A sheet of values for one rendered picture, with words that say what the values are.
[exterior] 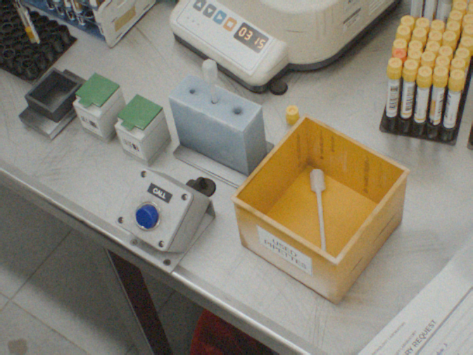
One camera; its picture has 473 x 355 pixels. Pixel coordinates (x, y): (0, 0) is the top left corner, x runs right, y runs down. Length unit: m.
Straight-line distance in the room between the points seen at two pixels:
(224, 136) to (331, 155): 0.12
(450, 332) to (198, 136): 0.35
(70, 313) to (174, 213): 1.08
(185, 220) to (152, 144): 0.13
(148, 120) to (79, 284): 1.04
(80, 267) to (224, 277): 1.09
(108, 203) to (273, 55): 0.27
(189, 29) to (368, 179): 0.32
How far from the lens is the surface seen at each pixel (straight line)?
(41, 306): 2.03
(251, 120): 0.97
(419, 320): 0.94
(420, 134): 1.07
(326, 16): 1.07
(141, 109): 1.04
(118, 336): 1.95
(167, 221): 0.95
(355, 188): 1.02
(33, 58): 1.20
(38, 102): 1.12
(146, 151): 1.05
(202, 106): 0.99
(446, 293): 0.96
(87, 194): 1.07
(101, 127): 1.08
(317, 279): 0.93
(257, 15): 1.10
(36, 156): 1.12
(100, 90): 1.07
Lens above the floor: 1.74
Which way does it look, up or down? 56 degrees down
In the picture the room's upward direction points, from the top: 10 degrees counter-clockwise
